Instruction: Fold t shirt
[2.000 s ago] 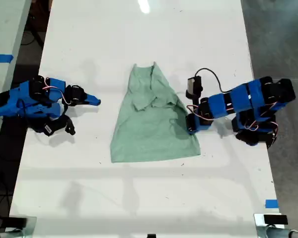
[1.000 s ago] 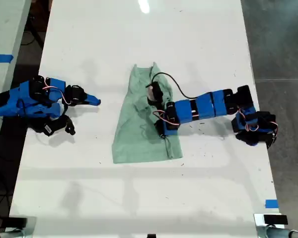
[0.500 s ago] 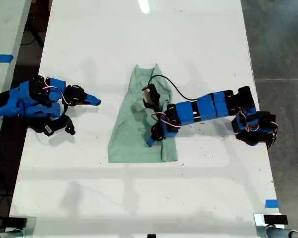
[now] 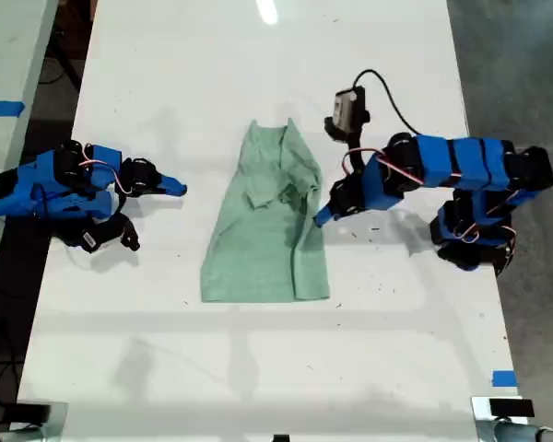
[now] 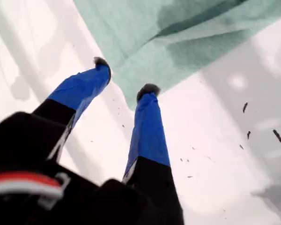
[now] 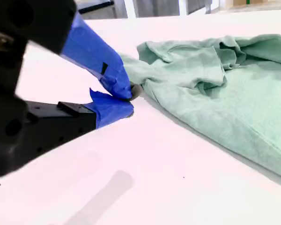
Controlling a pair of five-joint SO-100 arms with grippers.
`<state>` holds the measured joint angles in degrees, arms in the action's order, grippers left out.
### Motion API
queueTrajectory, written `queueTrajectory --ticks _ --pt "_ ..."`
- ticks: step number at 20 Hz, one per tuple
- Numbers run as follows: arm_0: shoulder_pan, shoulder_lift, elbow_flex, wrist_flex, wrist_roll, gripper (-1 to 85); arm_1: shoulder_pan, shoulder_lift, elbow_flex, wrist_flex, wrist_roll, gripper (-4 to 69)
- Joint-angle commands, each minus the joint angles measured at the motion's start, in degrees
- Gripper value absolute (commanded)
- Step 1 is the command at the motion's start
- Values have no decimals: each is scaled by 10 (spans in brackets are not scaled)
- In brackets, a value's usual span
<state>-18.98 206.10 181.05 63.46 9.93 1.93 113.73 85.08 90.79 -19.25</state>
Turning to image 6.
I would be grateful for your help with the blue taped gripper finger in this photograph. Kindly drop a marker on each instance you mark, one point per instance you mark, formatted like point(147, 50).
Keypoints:
point(107, 110)
point(91, 49)

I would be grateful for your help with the pale green T-shirt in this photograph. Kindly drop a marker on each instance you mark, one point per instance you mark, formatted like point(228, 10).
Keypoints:
point(224, 100)

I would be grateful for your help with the dark flat board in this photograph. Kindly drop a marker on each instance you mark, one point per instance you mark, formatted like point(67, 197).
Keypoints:
point(96, 7)

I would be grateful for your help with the white furniture leg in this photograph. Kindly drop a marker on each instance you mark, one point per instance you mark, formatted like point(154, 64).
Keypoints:
point(130, 8)
point(182, 7)

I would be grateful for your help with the brown cardboard box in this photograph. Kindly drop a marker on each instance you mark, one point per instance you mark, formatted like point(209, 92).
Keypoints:
point(240, 2)

